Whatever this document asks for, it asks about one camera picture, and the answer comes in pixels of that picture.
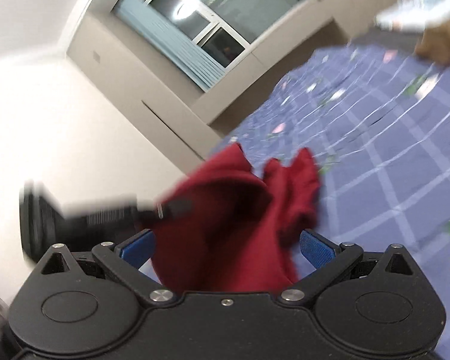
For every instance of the blue floral checked quilt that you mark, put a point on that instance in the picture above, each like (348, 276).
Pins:
(378, 128)

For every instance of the beige built-in wardrobe unit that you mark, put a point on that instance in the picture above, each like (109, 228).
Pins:
(168, 108)

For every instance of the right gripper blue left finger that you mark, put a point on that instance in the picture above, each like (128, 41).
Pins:
(121, 263)

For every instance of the window with white frame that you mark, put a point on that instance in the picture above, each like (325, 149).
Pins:
(224, 29)

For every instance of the red long-sleeve sweater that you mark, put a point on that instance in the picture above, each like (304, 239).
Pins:
(226, 229)

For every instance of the light blue patterned cloth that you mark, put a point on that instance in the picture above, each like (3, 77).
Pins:
(413, 16)

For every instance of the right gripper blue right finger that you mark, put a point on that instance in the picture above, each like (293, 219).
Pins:
(332, 263)

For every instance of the left blue curtain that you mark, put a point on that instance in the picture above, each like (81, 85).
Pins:
(193, 61)

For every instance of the brown garment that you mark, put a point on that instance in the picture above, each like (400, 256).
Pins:
(435, 44)

